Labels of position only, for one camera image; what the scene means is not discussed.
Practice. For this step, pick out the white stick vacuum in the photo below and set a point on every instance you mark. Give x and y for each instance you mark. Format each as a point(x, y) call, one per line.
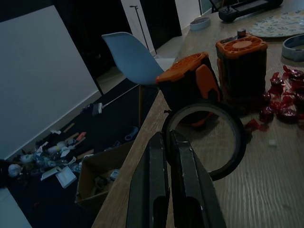
point(102, 107)

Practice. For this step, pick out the white flat box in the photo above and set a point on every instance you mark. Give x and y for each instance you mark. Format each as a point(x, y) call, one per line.
point(66, 177)

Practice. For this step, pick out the red wrapped candy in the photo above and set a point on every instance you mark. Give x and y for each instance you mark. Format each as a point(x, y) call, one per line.
point(276, 83)
point(297, 76)
point(267, 111)
point(288, 114)

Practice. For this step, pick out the grey round bowl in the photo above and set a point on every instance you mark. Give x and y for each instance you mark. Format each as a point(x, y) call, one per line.
point(200, 23)

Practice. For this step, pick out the red candy wrapper scrap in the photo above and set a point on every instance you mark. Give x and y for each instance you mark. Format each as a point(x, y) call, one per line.
point(257, 126)

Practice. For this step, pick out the white wall panel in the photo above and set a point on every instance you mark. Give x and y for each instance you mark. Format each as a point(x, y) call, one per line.
point(40, 78)

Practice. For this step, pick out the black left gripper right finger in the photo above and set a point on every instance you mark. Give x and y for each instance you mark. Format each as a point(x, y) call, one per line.
point(190, 180)

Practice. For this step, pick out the brown cardboard box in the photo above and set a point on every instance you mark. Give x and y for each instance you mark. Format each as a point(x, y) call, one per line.
point(99, 171)

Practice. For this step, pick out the black tape roll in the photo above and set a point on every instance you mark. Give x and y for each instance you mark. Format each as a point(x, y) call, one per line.
point(234, 135)

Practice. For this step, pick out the floral round placemat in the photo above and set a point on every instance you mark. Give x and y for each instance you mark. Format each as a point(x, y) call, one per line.
point(278, 25)

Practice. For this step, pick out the light blue shell chair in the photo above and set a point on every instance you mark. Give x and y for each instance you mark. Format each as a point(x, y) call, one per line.
point(133, 59)

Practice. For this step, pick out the orange black battery pack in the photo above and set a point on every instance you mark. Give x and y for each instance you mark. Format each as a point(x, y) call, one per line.
point(242, 69)
point(190, 88)

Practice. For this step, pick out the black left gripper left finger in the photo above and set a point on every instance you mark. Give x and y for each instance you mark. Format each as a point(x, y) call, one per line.
point(152, 171)

